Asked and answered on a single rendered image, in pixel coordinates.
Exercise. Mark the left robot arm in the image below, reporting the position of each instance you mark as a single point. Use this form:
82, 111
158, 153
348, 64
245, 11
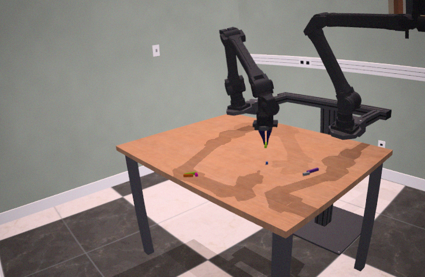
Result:
349, 102

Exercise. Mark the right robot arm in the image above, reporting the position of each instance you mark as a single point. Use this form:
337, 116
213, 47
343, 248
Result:
262, 89

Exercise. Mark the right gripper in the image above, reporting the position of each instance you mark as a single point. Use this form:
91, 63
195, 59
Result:
262, 133

